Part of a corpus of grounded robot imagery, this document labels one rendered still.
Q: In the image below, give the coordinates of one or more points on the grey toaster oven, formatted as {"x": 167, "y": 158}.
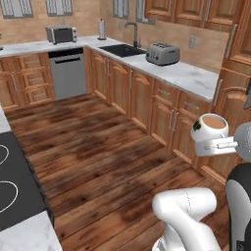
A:
{"x": 61, "y": 34}

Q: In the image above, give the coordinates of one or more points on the dark grey tap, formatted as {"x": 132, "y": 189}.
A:
{"x": 135, "y": 32}

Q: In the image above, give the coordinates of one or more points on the black hob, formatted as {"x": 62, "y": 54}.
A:
{"x": 16, "y": 183}

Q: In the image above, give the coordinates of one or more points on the window with grey blinds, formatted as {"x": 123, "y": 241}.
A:
{"x": 120, "y": 8}
{"x": 141, "y": 13}
{"x": 16, "y": 8}
{"x": 59, "y": 7}

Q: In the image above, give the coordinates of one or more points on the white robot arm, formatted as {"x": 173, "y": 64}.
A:
{"x": 183, "y": 209}

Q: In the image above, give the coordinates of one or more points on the grey toaster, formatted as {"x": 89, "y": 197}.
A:
{"x": 162, "y": 54}

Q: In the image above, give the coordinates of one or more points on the grey dishwasher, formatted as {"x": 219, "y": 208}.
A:
{"x": 68, "y": 75}

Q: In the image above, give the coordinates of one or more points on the wooden cupboard run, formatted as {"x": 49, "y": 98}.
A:
{"x": 189, "y": 11}
{"x": 27, "y": 80}

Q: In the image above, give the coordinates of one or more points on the wooden lower cupboard run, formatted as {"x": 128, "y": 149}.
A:
{"x": 27, "y": 80}

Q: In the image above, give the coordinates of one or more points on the wooden drawer front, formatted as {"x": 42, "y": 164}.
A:
{"x": 166, "y": 98}
{"x": 192, "y": 112}

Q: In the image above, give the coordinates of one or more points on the white cup of tea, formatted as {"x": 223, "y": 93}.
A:
{"x": 209, "y": 127}

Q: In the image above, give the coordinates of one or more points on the wooden upper cupboard run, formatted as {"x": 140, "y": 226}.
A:
{"x": 189, "y": 11}

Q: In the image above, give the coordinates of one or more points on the black sink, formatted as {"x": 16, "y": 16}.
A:
{"x": 121, "y": 50}

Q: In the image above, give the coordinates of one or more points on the wooden tall cabinet door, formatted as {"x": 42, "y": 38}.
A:
{"x": 233, "y": 98}
{"x": 243, "y": 39}

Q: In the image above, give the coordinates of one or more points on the white paper towel roll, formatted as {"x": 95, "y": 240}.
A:
{"x": 102, "y": 29}

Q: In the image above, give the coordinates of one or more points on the wooden cupboard door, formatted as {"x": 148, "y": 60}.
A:
{"x": 182, "y": 137}
{"x": 99, "y": 76}
{"x": 160, "y": 121}
{"x": 141, "y": 98}
{"x": 119, "y": 86}

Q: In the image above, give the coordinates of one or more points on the grey wall socket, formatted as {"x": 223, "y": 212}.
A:
{"x": 192, "y": 42}

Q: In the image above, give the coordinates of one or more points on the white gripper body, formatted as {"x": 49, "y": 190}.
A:
{"x": 214, "y": 147}

